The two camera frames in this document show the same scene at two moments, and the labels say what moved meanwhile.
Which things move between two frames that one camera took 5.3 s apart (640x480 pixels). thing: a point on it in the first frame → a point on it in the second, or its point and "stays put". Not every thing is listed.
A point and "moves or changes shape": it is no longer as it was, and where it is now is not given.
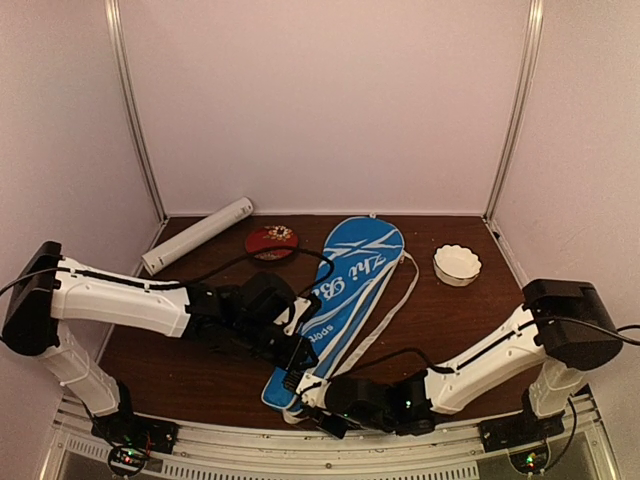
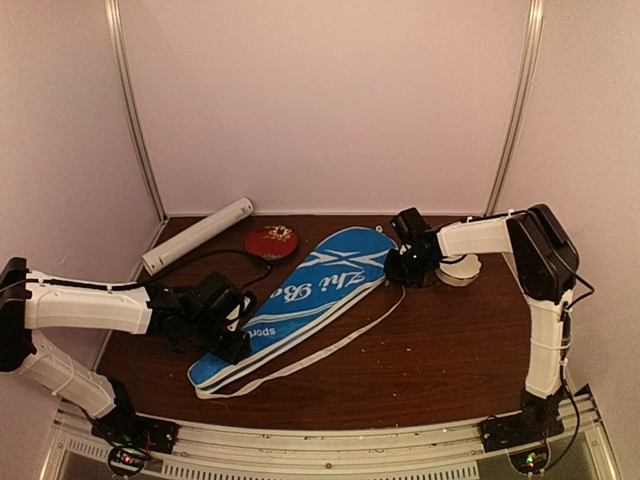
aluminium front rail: [77, 452] stays put
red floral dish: [271, 242] stays put
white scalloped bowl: [455, 265] stays put
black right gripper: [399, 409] → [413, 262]
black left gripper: [296, 354] → [233, 352]
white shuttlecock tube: [173, 249] stays put
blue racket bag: [359, 271] moves or changes shape
